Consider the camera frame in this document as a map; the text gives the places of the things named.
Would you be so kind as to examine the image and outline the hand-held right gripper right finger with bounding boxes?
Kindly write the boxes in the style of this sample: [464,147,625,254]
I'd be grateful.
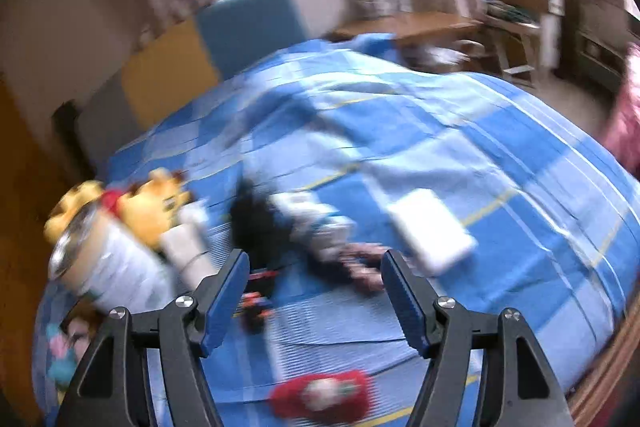
[381,249,576,427]

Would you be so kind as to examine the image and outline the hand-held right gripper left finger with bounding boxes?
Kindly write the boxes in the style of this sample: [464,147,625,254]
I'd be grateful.
[55,248,251,427]

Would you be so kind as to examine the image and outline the white knit glove blue band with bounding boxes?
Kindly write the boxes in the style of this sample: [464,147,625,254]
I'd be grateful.
[272,192,357,260]

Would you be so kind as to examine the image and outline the black red toy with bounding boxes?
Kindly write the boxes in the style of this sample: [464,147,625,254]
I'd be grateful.
[235,269,276,333]

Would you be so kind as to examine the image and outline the pink brown scrunchie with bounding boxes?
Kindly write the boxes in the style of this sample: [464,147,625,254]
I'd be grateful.
[340,243,406,295]

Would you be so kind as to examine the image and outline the white cloth bundle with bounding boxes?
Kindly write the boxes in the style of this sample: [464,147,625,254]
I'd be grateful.
[162,202,217,289]

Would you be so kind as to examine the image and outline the white sponge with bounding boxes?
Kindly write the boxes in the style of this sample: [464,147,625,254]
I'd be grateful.
[387,188,478,275]

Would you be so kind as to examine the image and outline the black cloth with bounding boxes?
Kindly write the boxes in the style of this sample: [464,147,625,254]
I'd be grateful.
[230,182,281,268]

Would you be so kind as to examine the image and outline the white metal can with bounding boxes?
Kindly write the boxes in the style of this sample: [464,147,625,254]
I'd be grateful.
[48,202,176,313]

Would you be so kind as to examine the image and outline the red plush pouch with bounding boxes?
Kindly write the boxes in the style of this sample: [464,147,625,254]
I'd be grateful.
[270,369,373,423]

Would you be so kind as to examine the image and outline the yellow plush toy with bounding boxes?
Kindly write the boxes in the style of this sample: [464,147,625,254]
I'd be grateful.
[44,168,193,253]

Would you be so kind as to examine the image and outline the colourful printed cloth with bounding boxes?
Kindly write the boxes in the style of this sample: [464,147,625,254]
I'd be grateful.
[45,317,93,388]

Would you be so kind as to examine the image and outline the blue checkered blanket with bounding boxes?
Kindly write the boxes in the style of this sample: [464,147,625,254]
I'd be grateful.
[32,34,636,427]

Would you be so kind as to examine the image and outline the grey headboard panel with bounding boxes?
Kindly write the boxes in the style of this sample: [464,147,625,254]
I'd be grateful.
[75,92,143,170]

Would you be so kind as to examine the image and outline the yellow headboard panel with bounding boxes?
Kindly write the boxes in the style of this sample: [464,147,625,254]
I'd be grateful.
[122,19,221,130]

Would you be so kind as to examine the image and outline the wooden desk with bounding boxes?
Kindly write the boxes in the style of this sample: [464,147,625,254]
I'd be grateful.
[325,12,483,48]

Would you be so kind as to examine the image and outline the blue headboard panel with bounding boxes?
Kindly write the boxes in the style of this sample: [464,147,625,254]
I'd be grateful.
[195,0,311,80]

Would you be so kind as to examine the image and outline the pink cloth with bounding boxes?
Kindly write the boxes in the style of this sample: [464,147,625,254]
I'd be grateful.
[600,44,640,178]

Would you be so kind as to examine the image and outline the metal tins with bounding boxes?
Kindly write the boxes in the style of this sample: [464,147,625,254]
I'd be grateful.
[345,0,413,20]

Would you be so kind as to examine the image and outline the wooden bed frame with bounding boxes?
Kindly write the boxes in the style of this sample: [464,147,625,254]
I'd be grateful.
[567,307,640,427]

